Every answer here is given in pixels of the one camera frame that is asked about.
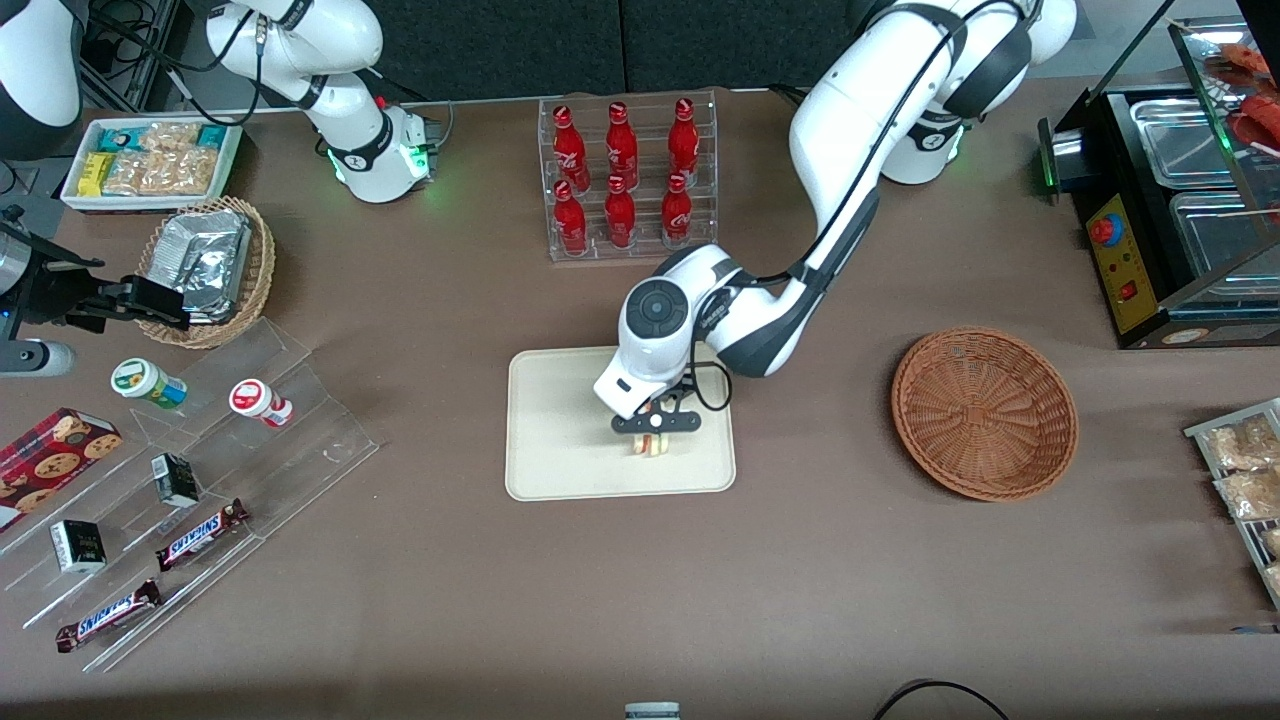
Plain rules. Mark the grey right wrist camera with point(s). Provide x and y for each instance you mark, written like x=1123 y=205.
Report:
x=35 y=358

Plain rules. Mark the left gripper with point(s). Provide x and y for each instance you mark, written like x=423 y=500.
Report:
x=682 y=389

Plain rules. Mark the aluminium foil tray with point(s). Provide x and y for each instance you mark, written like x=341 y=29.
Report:
x=165 y=250

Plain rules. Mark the red chocolate chip cookie box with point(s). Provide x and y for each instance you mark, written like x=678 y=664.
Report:
x=55 y=455

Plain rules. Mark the black food warmer cabinet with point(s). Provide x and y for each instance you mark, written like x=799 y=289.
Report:
x=1140 y=290

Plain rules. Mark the white cylindrical object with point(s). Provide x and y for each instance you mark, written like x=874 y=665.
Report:
x=652 y=711

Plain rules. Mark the small black carton box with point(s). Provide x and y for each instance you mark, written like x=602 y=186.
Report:
x=176 y=480
x=78 y=546

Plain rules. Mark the clear bag of nuts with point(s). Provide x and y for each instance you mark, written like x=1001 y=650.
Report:
x=170 y=137
x=132 y=172
x=185 y=172

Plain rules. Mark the green lid sunflower jar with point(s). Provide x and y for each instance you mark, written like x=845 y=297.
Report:
x=140 y=380

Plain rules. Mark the stainless steel food pan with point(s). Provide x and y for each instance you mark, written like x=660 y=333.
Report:
x=1215 y=240
x=1180 y=140

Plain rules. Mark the clear bag of snacks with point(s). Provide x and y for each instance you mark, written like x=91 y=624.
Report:
x=1250 y=495
x=1240 y=445
x=1272 y=542

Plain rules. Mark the light wicker basket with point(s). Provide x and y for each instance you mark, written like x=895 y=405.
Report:
x=260 y=260

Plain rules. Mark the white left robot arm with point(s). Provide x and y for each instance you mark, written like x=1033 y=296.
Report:
x=850 y=120

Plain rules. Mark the clear acrylic bottle rack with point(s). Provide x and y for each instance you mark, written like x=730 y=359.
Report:
x=650 y=250

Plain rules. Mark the red food item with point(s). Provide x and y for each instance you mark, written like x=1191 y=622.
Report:
x=1255 y=120

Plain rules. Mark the small sandwich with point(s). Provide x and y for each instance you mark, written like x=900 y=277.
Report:
x=650 y=446

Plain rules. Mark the yellow snack bar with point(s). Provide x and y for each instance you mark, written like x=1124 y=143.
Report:
x=96 y=175

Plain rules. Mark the cream plastic serving tray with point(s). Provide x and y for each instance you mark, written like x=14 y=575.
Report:
x=570 y=440

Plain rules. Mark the red emergency stop button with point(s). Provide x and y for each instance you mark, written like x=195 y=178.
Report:
x=1105 y=231

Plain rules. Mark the clear acrylic tiered display stand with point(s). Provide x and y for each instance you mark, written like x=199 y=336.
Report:
x=300 y=430

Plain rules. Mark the white snack tray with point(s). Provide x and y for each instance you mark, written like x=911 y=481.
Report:
x=75 y=195

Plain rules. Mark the brown wicker basket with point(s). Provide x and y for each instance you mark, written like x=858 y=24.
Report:
x=985 y=415

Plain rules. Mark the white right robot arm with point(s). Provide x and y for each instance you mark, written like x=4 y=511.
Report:
x=350 y=110

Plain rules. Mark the Snickers chocolate bar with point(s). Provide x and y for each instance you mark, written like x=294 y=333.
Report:
x=108 y=615
x=200 y=535

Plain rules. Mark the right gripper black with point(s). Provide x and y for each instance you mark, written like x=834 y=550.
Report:
x=52 y=292

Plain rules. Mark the teal snack packet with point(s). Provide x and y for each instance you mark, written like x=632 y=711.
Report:
x=120 y=140
x=211 y=136

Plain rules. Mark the red cola bottle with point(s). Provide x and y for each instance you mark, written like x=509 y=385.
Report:
x=570 y=220
x=683 y=140
x=677 y=210
x=622 y=145
x=570 y=150
x=620 y=215

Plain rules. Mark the red lid white jar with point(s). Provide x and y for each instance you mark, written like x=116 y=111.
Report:
x=255 y=400

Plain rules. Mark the crumpled foil wrapped packet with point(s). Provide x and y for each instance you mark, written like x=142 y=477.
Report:
x=212 y=260

